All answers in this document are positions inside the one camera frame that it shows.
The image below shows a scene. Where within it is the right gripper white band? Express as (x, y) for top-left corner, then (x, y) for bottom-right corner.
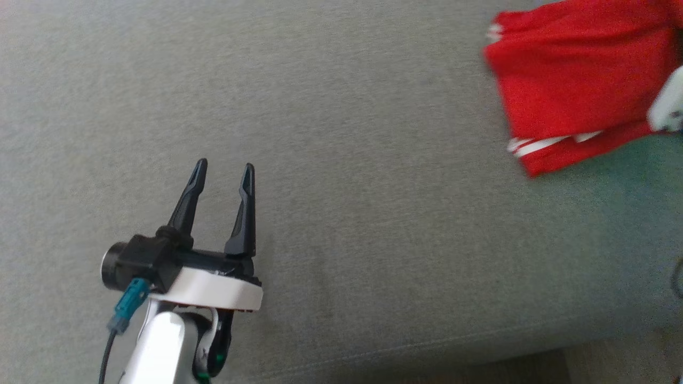
(647, 67), (683, 133)

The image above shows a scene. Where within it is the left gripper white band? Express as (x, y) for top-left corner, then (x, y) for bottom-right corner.
(149, 158), (264, 380)

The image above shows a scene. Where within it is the red white basketball jersey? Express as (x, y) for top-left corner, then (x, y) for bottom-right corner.
(482, 0), (683, 178)

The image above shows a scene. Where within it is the grey fabric sofa seat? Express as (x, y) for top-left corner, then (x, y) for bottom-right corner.
(0, 0), (683, 384)

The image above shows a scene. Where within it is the left blue plug black cable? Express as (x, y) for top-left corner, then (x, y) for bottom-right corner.
(98, 277), (152, 384)

